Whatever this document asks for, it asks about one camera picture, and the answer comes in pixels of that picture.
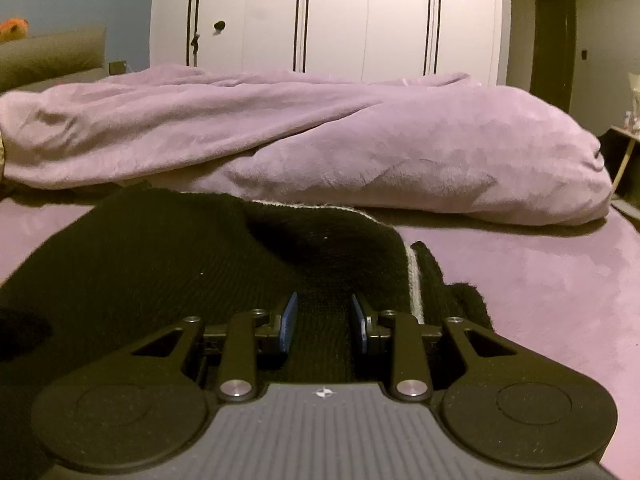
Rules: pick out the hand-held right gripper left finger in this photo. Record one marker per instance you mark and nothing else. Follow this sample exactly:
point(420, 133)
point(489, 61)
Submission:
point(289, 325)

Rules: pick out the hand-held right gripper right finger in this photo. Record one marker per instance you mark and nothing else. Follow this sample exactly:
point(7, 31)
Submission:
point(359, 324)

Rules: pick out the black knit sweater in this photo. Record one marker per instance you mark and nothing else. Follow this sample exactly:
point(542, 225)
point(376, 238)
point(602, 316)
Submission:
point(165, 265)

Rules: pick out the purple fleece blanket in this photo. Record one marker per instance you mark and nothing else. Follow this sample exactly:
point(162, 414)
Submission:
point(310, 135)

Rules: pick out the white wardrobe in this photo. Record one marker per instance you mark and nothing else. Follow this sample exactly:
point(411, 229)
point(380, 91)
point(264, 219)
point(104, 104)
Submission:
point(340, 15)

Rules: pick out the small side table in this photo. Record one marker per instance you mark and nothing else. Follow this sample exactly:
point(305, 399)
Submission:
point(625, 140)

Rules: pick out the dark door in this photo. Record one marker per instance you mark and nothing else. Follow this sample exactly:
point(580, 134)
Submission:
point(552, 45)

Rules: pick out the olive padded headboard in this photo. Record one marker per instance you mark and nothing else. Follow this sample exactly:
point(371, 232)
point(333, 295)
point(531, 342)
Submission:
point(55, 57)

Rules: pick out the orange plush toy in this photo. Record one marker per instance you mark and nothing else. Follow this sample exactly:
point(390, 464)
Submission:
point(11, 30)

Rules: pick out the wall socket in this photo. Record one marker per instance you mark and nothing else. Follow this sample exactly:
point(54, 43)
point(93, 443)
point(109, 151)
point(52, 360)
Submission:
point(117, 67)

